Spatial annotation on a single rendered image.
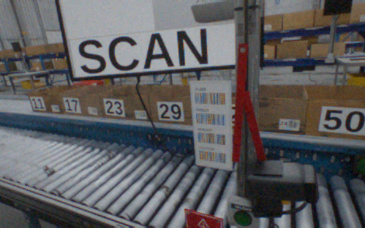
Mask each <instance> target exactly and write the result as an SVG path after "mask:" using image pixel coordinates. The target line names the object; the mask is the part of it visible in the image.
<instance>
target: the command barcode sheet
mask: <svg viewBox="0 0 365 228"><path fill-rule="evenodd" d="M189 82H190V91H191V99H192V124H193V133H194V141H195V159H196V165H203V166H207V167H211V168H215V169H226V170H230V171H233V162H232V152H233V147H232V111H231V93H236V88H237V85H231V81H189Z"/></svg>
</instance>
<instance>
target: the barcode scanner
mask: <svg viewBox="0 0 365 228"><path fill-rule="evenodd" d="M245 189H246V191H247V192H248V194H249V196H252V197H253V198H256V201H257V205H258V207H254V211H253V216H254V218H277V219H280V218H282V216H283V213H282V210H283V205H288V204H290V202H291V201H294V202H304V201H306V202H307V203H313V204H315V203H317V202H318V200H319V191H318V184H317V174H316V171H315V169H314V167H313V166H312V165H301V164H297V163H283V161H264V160H256V161H255V162H253V163H251V164H250V165H249V167H248V169H247V171H246V175H245Z"/></svg>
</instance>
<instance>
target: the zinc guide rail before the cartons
mask: <svg viewBox="0 0 365 228"><path fill-rule="evenodd" d="M0 112H6V113H13V114H25V115H32V116H44V117H57V118H64V119H70V120H88V121H95V122H102V123H108V124H126V125H133V126H140V127H153V125H152V123H151V122H145V121H137V120H116V119H109V118H101V117H87V116H73V115H66V114H51V113H44V112H30V111H15V110H9V109H0ZM153 124H154V126H155V127H159V128H165V129H172V130H178V131H193V126H188V125H181V124H174V123H153ZM259 133H260V137H261V138H262V139H280V140H287V141H293V142H306V143H318V144H325V145H338V146H350V147H357V148H365V141H363V140H355V139H334V138H326V137H319V136H312V135H290V134H284V133H268V132H261V131H259Z"/></svg>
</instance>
